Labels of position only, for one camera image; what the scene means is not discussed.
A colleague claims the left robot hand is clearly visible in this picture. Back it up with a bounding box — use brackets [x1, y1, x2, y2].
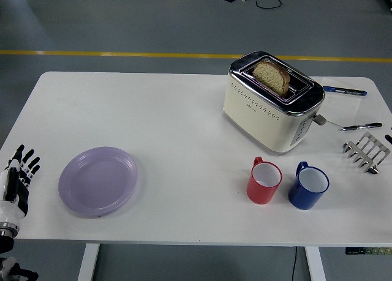
[0, 144, 41, 225]

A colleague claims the red enamel mug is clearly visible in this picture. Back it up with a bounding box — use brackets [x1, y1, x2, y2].
[246, 156, 282, 206]

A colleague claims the brown bread slice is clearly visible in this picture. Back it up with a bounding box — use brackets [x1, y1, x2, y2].
[251, 60, 290, 97]

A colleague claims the blue enamel mug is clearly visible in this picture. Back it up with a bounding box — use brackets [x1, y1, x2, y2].
[287, 161, 330, 211]

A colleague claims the cream and chrome toaster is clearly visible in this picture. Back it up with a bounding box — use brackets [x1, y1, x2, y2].
[222, 50, 328, 155]

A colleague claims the black table control panel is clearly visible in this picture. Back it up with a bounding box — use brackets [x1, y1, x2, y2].
[345, 247, 392, 256]

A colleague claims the black ballpoint pen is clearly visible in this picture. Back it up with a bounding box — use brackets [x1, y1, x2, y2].
[338, 122, 383, 132]

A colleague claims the purple plastic plate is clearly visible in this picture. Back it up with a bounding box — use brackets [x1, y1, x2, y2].
[58, 146, 138, 219]

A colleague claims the white table leg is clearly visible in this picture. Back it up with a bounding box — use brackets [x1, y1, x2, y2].
[304, 246, 327, 281]
[77, 243, 100, 281]

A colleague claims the blue marker pen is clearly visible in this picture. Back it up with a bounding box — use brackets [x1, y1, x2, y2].
[322, 85, 368, 97]

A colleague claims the thin black hanging cable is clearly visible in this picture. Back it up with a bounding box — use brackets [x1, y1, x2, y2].
[290, 246, 299, 281]

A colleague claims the metal toast rack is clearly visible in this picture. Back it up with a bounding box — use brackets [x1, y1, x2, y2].
[342, 132, 391, 174]

